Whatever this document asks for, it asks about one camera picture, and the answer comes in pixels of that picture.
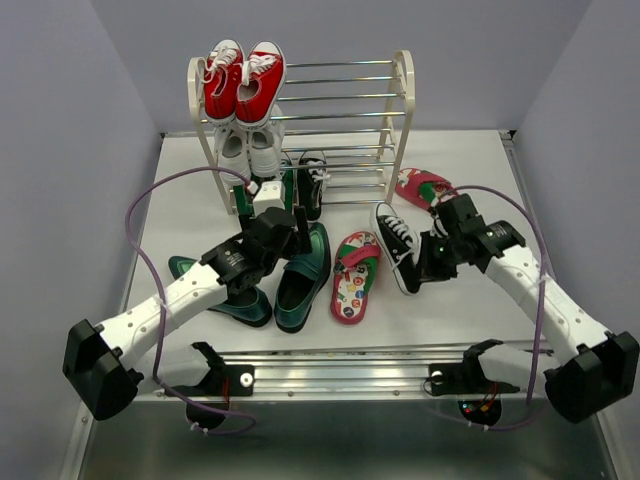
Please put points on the green leather loafer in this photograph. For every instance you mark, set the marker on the green leather loafer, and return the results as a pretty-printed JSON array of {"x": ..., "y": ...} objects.
[
  {"x": 251, "y": 307},
  {"x": 303, "y": 278}
]

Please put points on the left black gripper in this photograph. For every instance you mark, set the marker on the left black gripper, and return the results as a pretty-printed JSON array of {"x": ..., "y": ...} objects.
[{"x": 300, "y": 239}]

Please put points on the left red canvas sneaker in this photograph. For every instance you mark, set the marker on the left red canvas sneaker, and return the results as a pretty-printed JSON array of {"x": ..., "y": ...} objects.
[{"x": 222, "y": 75}]

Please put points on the right white sneaker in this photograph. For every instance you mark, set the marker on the right white sneaker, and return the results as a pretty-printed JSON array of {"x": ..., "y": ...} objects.
[{"x": 264, "y": 148}]

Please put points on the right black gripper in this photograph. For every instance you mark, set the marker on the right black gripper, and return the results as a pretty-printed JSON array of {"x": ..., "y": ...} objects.
[{"x": 429, "y": 271}]

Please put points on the white sneaker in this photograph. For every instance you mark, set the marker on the white sneaker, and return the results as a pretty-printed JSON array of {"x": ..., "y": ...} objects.
[
  {"x": 231, "y": 154},
  {"x": 264, "y": 148}
]

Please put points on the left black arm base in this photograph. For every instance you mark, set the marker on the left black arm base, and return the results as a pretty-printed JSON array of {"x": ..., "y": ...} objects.
[{"x": 208, "y": 406}]

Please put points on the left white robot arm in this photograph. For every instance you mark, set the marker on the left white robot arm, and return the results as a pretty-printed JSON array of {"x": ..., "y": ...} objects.
[{"x": 100, "y": 360}]

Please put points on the right green canvas sneaker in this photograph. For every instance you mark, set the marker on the right green canvas sneaker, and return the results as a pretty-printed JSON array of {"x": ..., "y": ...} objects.
[{"x": 287, "y": 177}]

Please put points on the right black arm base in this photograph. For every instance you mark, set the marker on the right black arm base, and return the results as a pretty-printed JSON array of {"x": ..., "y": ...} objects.
[{"x": 478, "y": 399}]

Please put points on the right green leather loafer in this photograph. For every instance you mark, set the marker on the right green leather loafer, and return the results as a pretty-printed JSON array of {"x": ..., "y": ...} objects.
[{"x": 303, "y": 278}]

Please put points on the red canvas sneaker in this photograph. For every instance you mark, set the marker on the red canvas sneaker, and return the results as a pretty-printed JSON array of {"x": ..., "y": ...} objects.
[
  {"x": 263, "y": 74},
  {"x": 222, "y": 75}
]

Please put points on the left white sneaker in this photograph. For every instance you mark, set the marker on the left white sneaker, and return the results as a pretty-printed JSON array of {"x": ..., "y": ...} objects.
[{"x": 231, "y": 154}]

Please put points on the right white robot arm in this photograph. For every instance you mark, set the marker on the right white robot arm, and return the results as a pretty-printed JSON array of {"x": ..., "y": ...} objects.
[{"x": 579, "y": 365}]

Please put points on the cream metal shoe rack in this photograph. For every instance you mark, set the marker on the cream metal shoe rack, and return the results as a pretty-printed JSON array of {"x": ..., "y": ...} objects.
[{"x": 358, "y": 113}]

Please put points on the green canvas sneaker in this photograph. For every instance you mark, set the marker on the green canvas sneaker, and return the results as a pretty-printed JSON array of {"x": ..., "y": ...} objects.
[
  {"x": 287, "y": 177},
  {"x": 243, "y": 201}
]

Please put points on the black canvas sneaker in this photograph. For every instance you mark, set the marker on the black canvas sneaker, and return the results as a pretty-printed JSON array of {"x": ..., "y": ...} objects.
[
  {"x": 312, "y": 178},
  {"x": 400, "y": 244}
]

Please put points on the left green canvas sneaker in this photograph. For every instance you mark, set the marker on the left green canvas sneaker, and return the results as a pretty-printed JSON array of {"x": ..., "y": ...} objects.
[{"x": 243, "y": 201}]

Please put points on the aluminium mounting rail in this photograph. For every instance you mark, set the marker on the aluminium mounting rail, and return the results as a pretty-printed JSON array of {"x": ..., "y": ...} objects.
[{"x": 358, "y": 375}]

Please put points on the pink patterned flip-flop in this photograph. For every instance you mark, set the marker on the pink patterned flip-flop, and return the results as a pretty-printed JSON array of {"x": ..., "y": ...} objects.
[
  {"x": 355, "y": 268},
  {"x": 421, "y": 187}
]

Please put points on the right red canvas sneaker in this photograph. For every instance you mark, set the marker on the right red canvas sneaker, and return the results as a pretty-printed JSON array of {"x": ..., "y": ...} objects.
[{"x": 263, "y": 74}]

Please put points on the left green leather loafer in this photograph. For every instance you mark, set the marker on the left green leather loafer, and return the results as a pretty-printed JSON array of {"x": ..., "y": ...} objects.
[{"x": 251, "y": 307}]

